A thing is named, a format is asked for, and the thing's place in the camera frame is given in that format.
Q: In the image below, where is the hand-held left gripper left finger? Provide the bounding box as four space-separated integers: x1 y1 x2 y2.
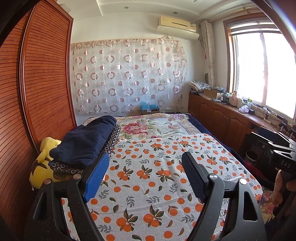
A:
30 151 110 241

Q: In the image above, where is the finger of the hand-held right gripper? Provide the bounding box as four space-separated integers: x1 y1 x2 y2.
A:
258 126 296 146
251 132 292 153

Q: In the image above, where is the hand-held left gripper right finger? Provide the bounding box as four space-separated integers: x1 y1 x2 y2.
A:
181 152 265 241

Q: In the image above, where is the navy printed t-shirt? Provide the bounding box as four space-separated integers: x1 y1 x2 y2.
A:
50 115 117 167

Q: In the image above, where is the person's right hand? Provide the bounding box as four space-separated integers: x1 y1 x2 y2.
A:
272 171 292 208

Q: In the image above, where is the waste bin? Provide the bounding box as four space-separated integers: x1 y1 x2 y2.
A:
245 150 258 163

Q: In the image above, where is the red cloth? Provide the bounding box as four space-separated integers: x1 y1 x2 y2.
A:
244 161 275 188

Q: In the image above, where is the orange-fruit print bed sheet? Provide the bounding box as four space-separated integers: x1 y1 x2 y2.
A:
61 133 263 241

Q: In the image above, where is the wooden window cabinet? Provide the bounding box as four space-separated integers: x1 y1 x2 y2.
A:
188 91 296 160

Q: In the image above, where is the yellow plush toy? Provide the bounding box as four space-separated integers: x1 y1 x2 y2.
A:
29 137 67 190

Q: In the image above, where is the wooden framed window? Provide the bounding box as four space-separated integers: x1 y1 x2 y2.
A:
223 10 296 121

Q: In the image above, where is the cardboard box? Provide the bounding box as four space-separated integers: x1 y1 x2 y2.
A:
203 88 223 100

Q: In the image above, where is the stack of folded cloths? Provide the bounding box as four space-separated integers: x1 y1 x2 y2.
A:
189 80 211 91

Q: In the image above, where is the circle-patterned sheer curtain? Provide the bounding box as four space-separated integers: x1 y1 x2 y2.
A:
70 38 188 114

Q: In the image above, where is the beige tied window curtain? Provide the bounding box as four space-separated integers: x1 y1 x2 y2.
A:
200 20 216 87

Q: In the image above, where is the wooden slatted wardrobe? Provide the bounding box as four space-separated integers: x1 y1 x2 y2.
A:
0 0 78 241

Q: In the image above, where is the dark ring-patterned pillow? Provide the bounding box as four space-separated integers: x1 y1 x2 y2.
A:
50 123 122 175

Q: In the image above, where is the wall air conditioner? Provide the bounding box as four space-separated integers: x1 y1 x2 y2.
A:
157 15 200 40

